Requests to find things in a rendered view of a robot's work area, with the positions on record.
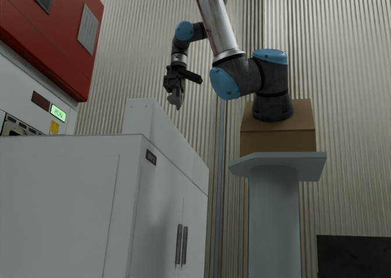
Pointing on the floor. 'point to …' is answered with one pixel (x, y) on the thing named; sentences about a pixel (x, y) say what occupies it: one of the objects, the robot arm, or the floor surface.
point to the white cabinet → (97, 210)
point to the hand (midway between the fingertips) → (179, 107)
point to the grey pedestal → (276, 208)
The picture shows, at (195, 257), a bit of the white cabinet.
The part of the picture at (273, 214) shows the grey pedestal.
